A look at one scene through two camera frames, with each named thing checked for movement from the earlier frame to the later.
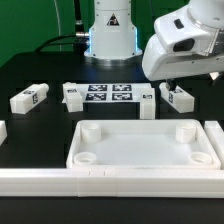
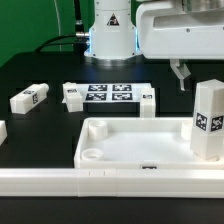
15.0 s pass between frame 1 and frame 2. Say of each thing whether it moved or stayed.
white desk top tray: stayed
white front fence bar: stayed
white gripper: moved
